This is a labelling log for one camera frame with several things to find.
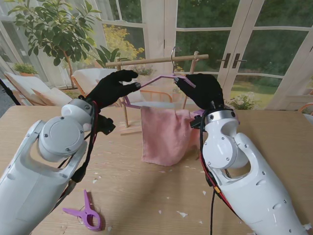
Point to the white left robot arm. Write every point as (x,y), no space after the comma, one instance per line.
(31,176)

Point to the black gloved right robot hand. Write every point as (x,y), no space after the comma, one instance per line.
(205,90)

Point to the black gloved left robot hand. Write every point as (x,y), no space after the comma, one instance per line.
(110,90)

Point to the pink square towel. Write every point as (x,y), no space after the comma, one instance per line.
(166,137)

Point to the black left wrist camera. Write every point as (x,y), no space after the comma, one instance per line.
(106,124)

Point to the black tripod stand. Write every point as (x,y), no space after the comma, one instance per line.
(7,91)

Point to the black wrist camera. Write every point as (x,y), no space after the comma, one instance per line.
(106,124)
(195,123)

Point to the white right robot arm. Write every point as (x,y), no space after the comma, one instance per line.
(249,186)

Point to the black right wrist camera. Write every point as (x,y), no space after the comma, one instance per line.
(195,123)

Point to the wooden tabletop drying rack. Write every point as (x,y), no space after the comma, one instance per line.
(146,61)

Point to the printed garden room backdrop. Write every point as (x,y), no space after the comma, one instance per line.
(256,41)

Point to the pink hanger with metal hook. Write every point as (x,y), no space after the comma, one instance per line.
(156,78)

